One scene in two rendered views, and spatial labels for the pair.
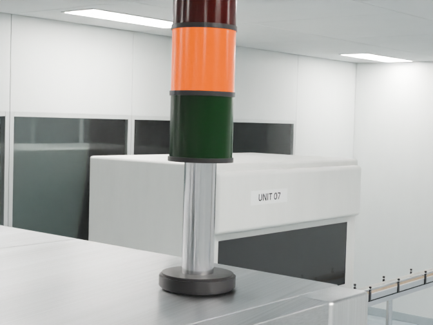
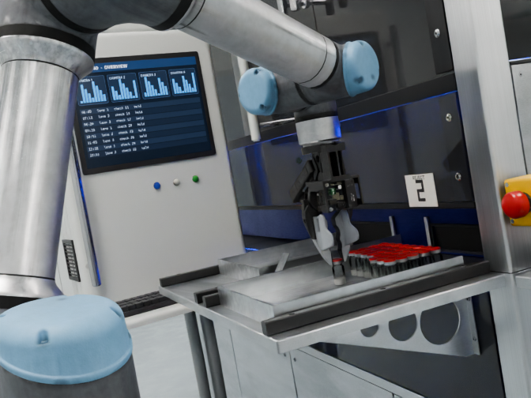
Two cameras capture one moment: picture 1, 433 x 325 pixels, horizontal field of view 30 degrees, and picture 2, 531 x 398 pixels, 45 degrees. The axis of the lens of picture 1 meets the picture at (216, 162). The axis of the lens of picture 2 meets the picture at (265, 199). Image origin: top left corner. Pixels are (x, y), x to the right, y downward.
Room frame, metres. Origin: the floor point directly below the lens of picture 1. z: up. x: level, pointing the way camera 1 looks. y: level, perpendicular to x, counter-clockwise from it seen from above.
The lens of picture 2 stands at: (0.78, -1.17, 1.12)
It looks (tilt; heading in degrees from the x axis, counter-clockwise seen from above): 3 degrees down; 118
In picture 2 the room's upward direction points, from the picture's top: 10 degrees counter-clockwise
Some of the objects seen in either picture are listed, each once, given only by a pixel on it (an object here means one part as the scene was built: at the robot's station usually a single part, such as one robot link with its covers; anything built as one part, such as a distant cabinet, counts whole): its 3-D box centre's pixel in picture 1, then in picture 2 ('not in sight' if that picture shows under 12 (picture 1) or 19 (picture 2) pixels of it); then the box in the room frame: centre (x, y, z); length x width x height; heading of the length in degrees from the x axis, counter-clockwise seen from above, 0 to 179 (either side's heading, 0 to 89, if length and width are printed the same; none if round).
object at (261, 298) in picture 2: not in sight; (335, 281); (0.35, -0.16, 0.90); 0.34 x 0.26 x 0.04; 50
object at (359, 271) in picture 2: not in sight; (378, 266); (0.41, -0.09, 0.90); 0.18 x 0.02 x 0.05; 140
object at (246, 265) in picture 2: not in sight; (306, 254); (0.16, 0.15, 0.90); 0.34 x 0.26 x 0.04; 50
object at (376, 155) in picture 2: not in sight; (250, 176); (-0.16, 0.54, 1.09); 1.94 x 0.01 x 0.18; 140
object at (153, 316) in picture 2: not in sight; (181, 300); (-0.27, 0.24, 0.79); 0.45 x 0.28 x 0.03; 58
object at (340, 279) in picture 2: not in sight; (338, 272); (0.34, -0.11, 0.90); 0.02 x 0.02 x 0.04
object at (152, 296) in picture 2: not in sight; (182, 291); (-0.25, 0.22, 0.82); 0.40 x 0.14 x 0.02; 58
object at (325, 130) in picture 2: not in sight; (320, 132); (0.35, -0.12, 1.15); 0.08 x 0.08 x 0.05
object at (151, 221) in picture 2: not in sight; (140, 159); (-0.41, 0.35, 1.19); 0.50 x 0.19 x 0.78; 58
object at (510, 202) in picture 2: not in sight; (517, 204); (0.66, -0.17, 0.99); 0.04 x 0.04 x 0.04; 50
